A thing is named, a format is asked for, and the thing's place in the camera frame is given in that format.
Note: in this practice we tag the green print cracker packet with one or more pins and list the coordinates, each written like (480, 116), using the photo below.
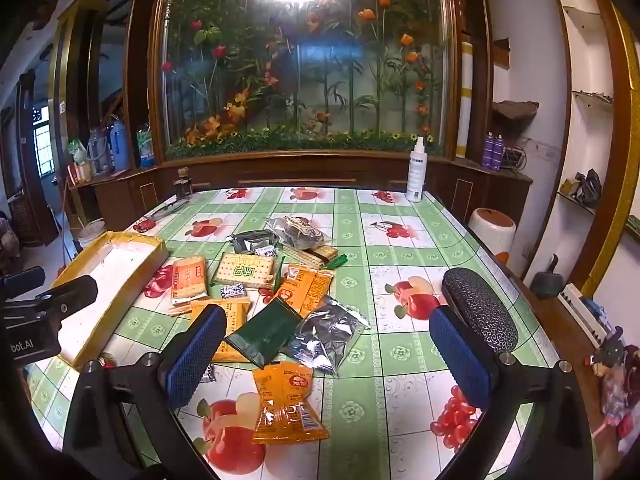
(245, 270)

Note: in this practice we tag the white spray bottle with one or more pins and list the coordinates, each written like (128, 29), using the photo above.
(417, 180)

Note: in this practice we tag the red white boxes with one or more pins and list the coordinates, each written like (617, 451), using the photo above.
(81, 172)

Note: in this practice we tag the brown shallow basket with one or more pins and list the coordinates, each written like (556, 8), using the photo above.
(515, 109)

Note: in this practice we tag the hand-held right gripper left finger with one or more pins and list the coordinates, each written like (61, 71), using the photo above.
(195, 355)

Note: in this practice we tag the black patterned glasses case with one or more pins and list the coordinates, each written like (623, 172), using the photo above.
(480, 305)

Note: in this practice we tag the white bucket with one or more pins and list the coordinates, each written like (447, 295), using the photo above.
(91, 235)

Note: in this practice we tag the dark green snack packet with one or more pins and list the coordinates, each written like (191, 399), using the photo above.
(262, 335)

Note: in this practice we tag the white power strip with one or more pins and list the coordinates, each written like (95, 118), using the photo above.
(582, 312)

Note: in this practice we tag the barred window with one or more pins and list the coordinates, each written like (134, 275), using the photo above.
(42, 145)

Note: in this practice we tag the green white bag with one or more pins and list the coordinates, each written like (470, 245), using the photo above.
(77, 152)

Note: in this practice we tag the grey thermos jug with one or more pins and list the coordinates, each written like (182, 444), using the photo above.
(98, 152)

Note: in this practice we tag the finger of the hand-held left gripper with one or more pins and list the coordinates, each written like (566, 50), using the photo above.
(67, 292)
(22, 277)

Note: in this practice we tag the fruit print tablecloth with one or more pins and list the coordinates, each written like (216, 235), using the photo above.
(370, 250)

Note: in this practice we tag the glass flower display case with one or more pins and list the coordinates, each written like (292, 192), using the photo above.
(300, 85)

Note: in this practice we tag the grey foil snack packet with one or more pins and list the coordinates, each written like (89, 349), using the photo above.
(245, 240)

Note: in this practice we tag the orange cracker packet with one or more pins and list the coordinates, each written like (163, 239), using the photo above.
(189, 280)

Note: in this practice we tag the large orange snack packet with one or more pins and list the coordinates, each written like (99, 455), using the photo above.
(235, 320)

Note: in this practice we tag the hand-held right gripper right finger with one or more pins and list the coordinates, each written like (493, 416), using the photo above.
(460, 365)

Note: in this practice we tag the white yellow rolled scroll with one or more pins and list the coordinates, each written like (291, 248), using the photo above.
(464, 105)

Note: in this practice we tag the white purple candy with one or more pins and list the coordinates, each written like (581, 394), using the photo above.
(232, 292)
(266, 251)

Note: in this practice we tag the red dotted trinket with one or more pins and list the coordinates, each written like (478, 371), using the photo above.
(144, 225)

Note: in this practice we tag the clear bag of dark snacks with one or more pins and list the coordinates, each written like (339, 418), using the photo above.
(297, 232)

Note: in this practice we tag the white stool with orange top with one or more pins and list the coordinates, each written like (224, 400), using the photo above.
(492, 235)

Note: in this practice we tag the yellow cardboard box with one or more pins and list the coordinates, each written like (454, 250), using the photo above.
(100, 290)

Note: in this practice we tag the silver foil snack packet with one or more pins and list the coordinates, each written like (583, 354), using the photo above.
(325, 335)

